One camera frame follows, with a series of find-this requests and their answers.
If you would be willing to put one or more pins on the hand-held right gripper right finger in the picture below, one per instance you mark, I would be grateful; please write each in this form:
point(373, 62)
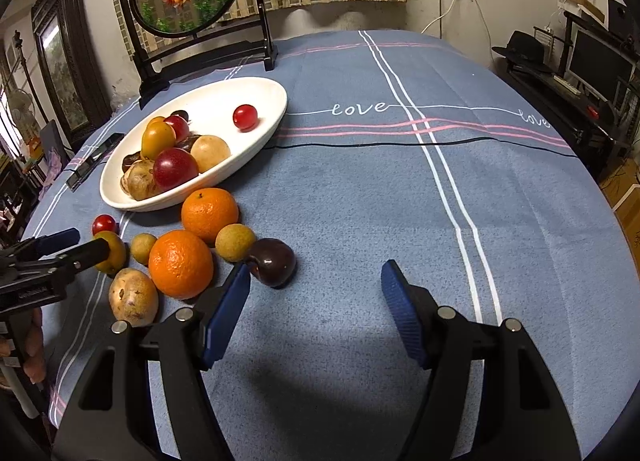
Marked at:
point(400, 301)

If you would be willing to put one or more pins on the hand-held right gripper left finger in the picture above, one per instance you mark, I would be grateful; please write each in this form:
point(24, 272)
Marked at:
point(227, 311)

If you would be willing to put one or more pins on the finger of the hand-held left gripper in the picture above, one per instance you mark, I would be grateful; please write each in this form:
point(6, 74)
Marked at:
point(85, 256)
point(57, 239)

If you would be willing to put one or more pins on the greenish orange persimmon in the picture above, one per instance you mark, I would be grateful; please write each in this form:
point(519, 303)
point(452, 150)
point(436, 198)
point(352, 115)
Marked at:
point(116, 253)

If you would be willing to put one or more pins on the brown potato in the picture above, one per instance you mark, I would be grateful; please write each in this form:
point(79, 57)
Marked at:
point(132, 296)

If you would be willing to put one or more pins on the dark purple plum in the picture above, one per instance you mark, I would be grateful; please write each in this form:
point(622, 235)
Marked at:
point(275, 261)

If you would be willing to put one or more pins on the small yellow round fruit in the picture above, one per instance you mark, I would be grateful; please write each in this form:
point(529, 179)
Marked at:
point(143, 248)
point(235, 242)

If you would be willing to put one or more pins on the orange mandarin with stem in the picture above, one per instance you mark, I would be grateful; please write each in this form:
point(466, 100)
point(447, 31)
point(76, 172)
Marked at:
point(210, 213)

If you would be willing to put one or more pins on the yellow-orange persimmon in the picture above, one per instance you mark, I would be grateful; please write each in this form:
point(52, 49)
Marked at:
point(158, 139)

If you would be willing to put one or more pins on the beige pepino melon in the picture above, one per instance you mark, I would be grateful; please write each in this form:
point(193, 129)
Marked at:
point(210, 153)

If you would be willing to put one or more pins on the white plate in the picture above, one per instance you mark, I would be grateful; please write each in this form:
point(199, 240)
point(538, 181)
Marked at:
point(260, 96)

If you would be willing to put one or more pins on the person's left hand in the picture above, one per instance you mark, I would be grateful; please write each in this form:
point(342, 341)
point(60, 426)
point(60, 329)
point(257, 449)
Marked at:
point(35, 346)

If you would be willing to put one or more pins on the red cherry tomato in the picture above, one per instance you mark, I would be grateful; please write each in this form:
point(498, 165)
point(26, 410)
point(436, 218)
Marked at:
point(105, 224)
point(245, 118)

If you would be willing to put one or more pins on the black smartphone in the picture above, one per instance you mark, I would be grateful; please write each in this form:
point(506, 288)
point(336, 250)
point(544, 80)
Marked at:
point(95, 161)

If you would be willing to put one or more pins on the dark chair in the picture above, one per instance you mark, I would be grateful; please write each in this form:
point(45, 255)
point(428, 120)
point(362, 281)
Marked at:
point(52, 141)

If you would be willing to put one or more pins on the blue striped tablecloth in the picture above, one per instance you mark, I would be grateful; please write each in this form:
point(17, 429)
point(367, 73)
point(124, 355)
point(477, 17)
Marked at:
point(350, 191)

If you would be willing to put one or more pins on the red plum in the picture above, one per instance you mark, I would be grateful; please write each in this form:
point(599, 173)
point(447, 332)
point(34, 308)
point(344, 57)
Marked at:
point(175, 169)

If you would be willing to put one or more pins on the white standing fan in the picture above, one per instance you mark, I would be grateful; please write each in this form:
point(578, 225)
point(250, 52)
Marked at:
point(20, 106)

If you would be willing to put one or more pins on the clear plastic bag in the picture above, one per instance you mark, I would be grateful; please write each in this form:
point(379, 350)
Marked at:
point(122, 101)

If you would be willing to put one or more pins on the small dark round fruit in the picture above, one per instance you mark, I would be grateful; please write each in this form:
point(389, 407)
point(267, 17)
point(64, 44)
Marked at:
point(181, 114)

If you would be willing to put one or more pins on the dark wooden framed picture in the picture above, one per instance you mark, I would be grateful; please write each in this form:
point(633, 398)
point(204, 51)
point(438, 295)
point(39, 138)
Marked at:
point(65, 56)

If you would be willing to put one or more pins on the black desk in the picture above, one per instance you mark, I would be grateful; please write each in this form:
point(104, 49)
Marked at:
point(575, 126)

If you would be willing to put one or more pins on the small red object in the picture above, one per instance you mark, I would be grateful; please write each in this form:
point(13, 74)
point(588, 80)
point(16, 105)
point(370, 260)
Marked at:
point(593, 111)

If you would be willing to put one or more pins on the white keyboard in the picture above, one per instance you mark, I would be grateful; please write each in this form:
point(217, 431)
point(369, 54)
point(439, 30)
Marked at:
point(565, 83)

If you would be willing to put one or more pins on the black hat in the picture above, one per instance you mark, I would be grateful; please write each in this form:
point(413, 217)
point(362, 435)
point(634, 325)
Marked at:
point(525, 48)

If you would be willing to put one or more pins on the black computer monitor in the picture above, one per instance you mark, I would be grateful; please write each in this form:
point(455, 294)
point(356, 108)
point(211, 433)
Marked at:
point(600, 63)

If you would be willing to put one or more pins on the black speaker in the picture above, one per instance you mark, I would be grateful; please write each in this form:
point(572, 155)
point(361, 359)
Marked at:
point(620, 16)

